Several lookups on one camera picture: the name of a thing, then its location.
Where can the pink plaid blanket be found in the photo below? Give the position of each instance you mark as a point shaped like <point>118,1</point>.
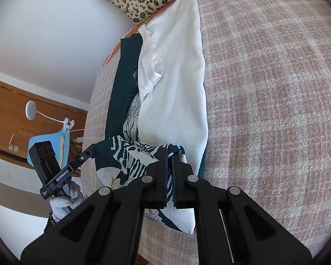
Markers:
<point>264,116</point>

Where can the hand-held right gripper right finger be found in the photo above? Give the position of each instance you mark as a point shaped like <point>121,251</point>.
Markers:
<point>175,176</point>

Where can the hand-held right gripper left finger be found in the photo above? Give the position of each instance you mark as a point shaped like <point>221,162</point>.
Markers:
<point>162,171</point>

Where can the cream and teal printed t-shirt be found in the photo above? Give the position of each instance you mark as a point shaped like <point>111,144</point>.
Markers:
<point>176,88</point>

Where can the white clip-on lamp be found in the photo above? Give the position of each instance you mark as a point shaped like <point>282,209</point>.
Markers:
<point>31,110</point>

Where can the person's left hand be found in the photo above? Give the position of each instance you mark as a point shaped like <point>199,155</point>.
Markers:
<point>62,204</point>

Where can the person's left forearm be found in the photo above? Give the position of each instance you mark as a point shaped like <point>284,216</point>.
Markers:
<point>51,220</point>

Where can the light blue chair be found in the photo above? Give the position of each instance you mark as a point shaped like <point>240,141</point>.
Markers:
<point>56,137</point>

